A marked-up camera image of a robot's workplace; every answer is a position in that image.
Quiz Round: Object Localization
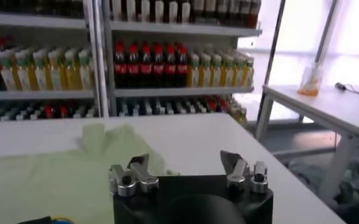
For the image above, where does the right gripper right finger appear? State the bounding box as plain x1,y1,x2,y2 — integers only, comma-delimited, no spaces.
220,150,269,194

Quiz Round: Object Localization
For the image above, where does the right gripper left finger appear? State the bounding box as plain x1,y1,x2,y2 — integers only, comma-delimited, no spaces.
108,153,160,198

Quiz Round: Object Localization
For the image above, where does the green polo shirt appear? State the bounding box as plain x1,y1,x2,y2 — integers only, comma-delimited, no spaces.
0,123,180,224

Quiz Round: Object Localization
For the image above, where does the grey metal shelf unit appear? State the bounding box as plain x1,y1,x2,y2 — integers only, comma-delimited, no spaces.
0,0,102,122
101,0,263,121

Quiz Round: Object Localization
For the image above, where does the yellow tea bottle white cap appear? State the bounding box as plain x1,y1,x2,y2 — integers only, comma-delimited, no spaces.
187,52,201,88
231,56,244,88
242,57,255,88
0,50,17,91
221,54,233,88
14,49,33,91
199,53,212,88
47,47,65,91
77,47,94,91
210,54,222,88
63,47,80,91
32,48,49,91

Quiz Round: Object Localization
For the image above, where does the red cap cola bottle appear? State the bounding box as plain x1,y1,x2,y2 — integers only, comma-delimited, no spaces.
140,42,153,89
114,41,127,89
176,45,188,89
127,42,140,89
152,43,165,89
163,44,177,89

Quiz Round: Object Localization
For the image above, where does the white grey-framed side table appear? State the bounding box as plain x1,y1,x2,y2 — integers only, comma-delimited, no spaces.
255,83,359,201

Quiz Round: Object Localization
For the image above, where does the clear cup with orange liquid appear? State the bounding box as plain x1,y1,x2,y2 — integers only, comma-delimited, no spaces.
297,62,323,97

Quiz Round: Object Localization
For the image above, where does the dark bottle beige label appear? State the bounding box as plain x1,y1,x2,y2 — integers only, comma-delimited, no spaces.
193,0,205,24
204,0,217,24

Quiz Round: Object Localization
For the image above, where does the black clip with yellow wire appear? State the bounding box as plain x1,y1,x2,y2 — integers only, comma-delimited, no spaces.
17,215,76,224

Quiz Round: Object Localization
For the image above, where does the black window frame pole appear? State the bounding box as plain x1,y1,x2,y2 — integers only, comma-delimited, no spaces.
256,0,287,118

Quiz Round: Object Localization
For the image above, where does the black cable plug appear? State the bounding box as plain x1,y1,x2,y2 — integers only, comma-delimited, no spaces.
334,82,359,98

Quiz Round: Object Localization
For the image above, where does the grey window frame pole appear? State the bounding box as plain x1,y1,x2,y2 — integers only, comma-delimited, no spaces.
315,0,341,66

